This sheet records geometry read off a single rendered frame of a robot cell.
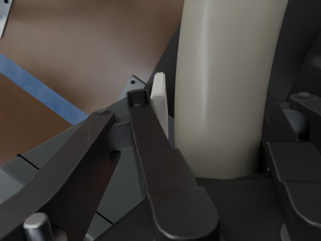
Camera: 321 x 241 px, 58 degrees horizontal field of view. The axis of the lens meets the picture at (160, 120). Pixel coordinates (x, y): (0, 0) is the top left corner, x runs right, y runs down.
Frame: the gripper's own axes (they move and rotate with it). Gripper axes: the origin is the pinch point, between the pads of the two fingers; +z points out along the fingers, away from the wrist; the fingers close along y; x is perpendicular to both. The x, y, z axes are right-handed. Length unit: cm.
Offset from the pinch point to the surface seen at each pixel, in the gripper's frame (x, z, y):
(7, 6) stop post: 16, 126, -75
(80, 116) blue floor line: -38, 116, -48
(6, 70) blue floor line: -13, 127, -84
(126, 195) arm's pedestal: -35, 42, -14
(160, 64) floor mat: -14, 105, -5
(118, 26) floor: 3, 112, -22
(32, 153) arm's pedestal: -21, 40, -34
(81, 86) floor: -23, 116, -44
